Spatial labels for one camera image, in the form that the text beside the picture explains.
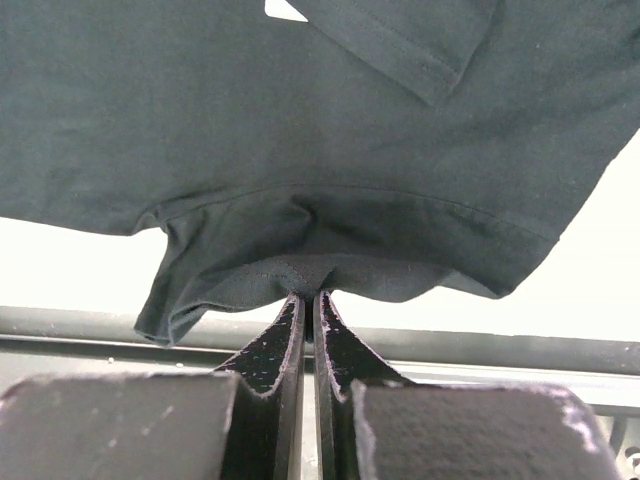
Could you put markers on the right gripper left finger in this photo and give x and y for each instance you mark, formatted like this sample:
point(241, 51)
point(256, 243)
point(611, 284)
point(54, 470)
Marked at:
point(239, 421)

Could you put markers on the aluminium front rail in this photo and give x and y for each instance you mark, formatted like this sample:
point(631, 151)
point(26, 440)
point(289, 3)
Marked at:
point(241, 422)

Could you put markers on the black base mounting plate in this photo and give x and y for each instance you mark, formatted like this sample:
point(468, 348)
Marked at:
point(112, 335)

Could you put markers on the black t shirt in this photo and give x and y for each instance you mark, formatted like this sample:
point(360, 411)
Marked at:
point(381, 148)

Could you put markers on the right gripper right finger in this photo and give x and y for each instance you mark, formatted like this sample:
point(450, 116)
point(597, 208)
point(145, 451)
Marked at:
point(375, 423)

